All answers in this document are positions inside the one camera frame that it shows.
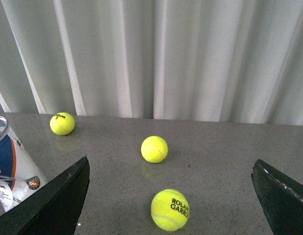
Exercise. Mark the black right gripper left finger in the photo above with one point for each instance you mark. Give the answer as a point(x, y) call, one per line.
point(54, 209)

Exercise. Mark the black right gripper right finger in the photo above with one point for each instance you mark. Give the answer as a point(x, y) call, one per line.
point(281, 199)

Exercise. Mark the Wilson clear tennis can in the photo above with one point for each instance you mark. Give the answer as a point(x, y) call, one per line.
point(19, 175)

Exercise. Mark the Wilson 3 tennis ball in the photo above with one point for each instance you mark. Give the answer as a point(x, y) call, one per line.
point(62, 124)

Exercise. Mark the Roland Garros tennis ball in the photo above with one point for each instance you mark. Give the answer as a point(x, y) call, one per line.
point(170, 210)

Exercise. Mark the plain yellow tennis ball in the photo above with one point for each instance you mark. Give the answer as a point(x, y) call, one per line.
point(154, 149)

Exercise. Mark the grey pleated curtain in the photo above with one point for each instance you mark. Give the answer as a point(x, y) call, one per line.
point(208, 60)

